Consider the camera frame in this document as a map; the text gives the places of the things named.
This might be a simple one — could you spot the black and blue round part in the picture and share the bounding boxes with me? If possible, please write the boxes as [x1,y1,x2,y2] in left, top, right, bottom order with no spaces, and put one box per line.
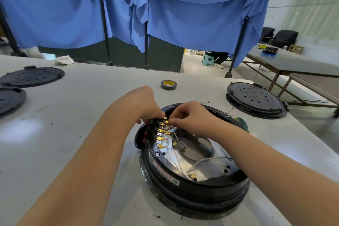
[261,46,279,57]

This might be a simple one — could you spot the black armchair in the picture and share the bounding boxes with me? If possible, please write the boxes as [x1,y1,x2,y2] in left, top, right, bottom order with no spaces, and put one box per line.
[260,27,275,44]
[270,30,299,49]

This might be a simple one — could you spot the person's left forearm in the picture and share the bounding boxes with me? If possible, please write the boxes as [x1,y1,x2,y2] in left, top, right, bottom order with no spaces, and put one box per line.
[16,101,126,226]

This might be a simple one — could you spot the black metal pole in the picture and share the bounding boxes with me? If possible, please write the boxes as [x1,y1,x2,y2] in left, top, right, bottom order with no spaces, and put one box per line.
[225,17,249,78]
[96,0,114,66]
[0,6,28,58]
[144,20,149,70]

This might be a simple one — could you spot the person's right forearm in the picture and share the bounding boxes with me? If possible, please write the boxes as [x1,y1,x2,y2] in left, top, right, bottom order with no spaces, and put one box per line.
[210,120,339,226]

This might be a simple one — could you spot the black round cooker base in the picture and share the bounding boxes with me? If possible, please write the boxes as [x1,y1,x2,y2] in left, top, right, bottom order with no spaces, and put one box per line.
[135,103,251,221]

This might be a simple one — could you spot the thin loose wire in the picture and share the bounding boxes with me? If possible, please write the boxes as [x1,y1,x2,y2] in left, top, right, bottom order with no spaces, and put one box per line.
[199,100,235,118]

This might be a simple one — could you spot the small wooden frame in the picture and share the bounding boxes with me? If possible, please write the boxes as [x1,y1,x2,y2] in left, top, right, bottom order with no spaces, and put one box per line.
[288,44,305,55]

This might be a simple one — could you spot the grey table with metal legs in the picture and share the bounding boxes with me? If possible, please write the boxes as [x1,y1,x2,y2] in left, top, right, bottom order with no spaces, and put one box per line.
[242,44,339,100]

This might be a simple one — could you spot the person's right hand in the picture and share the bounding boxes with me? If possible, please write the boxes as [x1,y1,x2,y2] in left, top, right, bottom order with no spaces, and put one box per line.
[168,101,221,139]

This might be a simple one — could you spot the brown table with metal legs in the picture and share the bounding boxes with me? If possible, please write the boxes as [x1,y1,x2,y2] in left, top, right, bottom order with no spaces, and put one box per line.
[276,73,339,118]

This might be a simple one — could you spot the person's left hand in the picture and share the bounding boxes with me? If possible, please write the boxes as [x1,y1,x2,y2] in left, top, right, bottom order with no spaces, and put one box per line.
[115,86,166,125]

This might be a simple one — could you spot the grey electrical tape roll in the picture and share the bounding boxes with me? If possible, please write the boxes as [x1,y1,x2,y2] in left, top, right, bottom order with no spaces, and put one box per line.
[160,80,177,91]

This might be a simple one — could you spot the white crumpled cloth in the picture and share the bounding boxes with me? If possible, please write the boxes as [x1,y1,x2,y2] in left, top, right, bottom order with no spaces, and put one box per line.
[54,55,75,65]

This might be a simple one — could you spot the dark green partition panel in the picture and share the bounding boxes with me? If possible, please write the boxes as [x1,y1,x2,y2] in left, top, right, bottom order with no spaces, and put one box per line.
[38,35,185,73]

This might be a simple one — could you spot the blue fabric curtain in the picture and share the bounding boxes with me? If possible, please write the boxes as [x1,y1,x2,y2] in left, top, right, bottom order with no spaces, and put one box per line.
[0,0,274,68]

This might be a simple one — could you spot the black terminal strip gold connectors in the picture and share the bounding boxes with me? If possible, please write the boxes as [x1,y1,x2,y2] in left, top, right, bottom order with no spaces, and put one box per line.
[143,117,170,150]

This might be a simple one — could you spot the green plastic stool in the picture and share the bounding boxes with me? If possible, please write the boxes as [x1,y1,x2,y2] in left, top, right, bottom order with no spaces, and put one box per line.
[201,53,215,66]

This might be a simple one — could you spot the green screwdriver handle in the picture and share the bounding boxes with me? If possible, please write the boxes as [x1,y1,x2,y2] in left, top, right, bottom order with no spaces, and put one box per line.
[234,117,249,133]

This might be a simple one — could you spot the white insulated wire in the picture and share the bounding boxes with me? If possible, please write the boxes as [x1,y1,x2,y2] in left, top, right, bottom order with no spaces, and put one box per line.
[186,156,232,179]

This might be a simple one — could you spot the black round perforated cover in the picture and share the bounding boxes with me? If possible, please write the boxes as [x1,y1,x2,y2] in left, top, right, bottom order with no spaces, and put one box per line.
[226,82,289,120]
[0,87,27,117]
[0,66,66,88]

